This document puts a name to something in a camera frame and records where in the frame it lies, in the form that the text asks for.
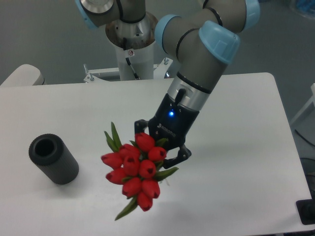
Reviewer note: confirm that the dark grey ribbed vase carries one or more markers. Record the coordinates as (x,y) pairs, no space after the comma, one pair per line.
(49,153)

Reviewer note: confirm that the white rounded chair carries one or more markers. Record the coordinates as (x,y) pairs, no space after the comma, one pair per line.
(24,75)

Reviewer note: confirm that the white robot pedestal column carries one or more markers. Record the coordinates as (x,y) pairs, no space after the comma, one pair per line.
(134,47)

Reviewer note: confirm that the red tulip bouquet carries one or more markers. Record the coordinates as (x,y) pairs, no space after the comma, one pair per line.
(137,168)

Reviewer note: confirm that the black device at table edge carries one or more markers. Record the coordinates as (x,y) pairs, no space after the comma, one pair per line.
(306,210)

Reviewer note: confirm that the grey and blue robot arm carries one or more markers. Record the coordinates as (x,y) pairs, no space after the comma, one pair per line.
(204,45)

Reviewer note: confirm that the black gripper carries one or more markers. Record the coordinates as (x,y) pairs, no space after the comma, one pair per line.
(171,121)

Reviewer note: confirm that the white pedestal base frame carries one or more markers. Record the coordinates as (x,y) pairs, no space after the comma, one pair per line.
(161,71)

